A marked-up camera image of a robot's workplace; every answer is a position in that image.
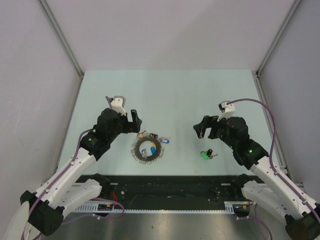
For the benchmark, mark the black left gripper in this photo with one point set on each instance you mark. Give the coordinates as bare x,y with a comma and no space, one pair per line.
130,126

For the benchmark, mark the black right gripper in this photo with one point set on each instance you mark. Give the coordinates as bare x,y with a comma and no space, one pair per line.
208,121

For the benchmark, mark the silver disc keyring organiser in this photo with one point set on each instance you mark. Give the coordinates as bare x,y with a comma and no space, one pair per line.
146,143

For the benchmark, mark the blue tag with silver key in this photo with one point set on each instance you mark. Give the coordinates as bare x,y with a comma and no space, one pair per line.
144,153

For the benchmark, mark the green key tag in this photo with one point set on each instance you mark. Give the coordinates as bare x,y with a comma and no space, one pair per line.
204,155

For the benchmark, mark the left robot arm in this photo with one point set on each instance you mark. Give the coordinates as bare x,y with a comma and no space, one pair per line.
53,201

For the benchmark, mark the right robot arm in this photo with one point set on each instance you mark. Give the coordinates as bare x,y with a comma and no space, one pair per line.
299,213

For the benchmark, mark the silver keys by green tag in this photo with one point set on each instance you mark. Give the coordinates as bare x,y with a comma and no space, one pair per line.
209,154

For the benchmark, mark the black key tag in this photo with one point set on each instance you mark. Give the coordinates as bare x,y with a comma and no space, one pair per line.
153,135

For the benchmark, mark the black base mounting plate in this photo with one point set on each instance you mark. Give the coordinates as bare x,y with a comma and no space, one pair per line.
172,193

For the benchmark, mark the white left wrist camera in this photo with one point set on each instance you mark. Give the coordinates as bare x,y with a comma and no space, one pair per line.
117,104

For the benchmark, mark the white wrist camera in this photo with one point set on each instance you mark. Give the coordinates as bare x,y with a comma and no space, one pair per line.
227,110
117,104

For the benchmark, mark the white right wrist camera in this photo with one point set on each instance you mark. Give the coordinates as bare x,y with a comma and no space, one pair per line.
227,110

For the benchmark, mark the white slotted cable duct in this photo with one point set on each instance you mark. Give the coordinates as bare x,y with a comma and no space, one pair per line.
92,207

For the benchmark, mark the aluminium frame left post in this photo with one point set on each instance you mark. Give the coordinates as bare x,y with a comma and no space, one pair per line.
49,15

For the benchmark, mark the aluminium frame post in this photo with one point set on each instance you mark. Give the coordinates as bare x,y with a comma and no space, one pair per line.
294,8
49,15

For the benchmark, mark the aluminium frame right post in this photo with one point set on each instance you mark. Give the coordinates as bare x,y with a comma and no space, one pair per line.
294,8

